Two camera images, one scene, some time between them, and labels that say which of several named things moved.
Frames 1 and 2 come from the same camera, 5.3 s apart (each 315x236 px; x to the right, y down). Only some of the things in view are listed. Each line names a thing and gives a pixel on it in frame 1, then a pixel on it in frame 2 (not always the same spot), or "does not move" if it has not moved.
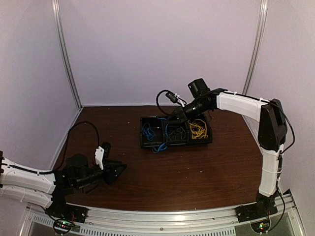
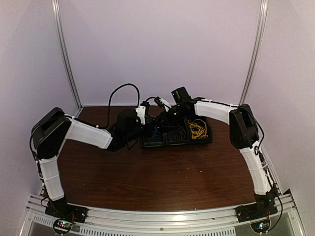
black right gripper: [182, 115] → [167, 120]
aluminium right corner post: [257, 47] does not move
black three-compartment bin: [155, 131] does not move
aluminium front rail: [216, 221] does not move
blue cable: [164, 145] → [157, 131]
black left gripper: [110, 176] → [150, 123]
